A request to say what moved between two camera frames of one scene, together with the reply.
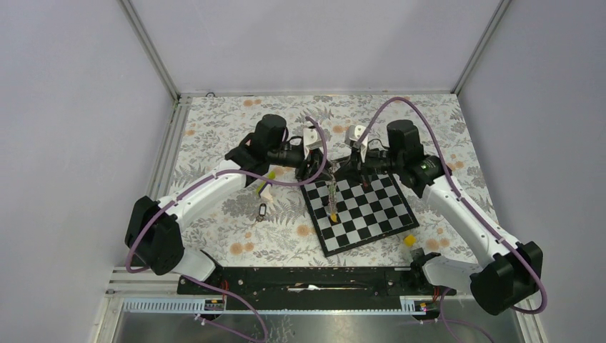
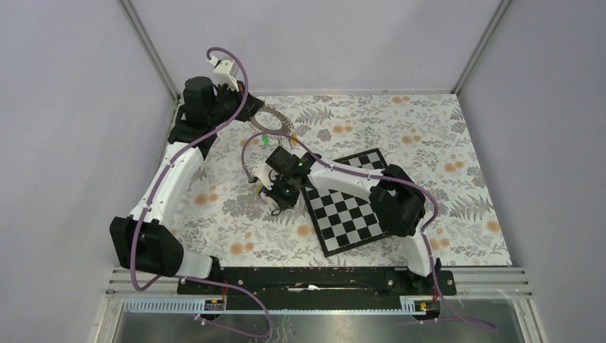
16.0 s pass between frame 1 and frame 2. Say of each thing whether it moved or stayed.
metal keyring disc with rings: moved
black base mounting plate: stayed
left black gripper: moved
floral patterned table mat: stayed
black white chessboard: stayed
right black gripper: moved
